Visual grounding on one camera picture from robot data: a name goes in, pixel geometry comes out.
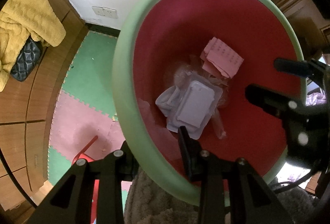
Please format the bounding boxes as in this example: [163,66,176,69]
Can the clear plastic blister tray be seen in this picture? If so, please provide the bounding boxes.
[156,85,184,117]
[167,73,223,140]

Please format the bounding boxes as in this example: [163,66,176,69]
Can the clear plastic bag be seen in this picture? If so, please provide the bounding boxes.
[164,56,229,140]

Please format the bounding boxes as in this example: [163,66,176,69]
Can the pink paper receipts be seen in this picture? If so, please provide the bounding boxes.
[200,37,244,79]

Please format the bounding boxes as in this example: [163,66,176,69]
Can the red bin with green rim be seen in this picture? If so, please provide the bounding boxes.
[112,0,306,205]

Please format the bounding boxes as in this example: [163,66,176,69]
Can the grey fuzzy pants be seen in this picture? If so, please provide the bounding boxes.
[124,169,319,223]

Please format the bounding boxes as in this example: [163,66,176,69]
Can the green pink foam floor mat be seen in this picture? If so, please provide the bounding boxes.
[48,31,124,185]

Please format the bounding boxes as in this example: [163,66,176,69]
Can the dark wooden headboard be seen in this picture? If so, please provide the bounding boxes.
[272,0,329,59]

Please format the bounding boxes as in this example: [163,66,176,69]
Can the black quilted handbag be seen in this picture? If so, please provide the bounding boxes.
[11,37,42,82]

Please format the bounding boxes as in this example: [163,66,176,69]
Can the yellow fleece jacket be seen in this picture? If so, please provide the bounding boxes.
[1,0,66,90]

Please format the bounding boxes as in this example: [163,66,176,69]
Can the white wall power socket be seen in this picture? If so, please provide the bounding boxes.
[92,6,118,19]

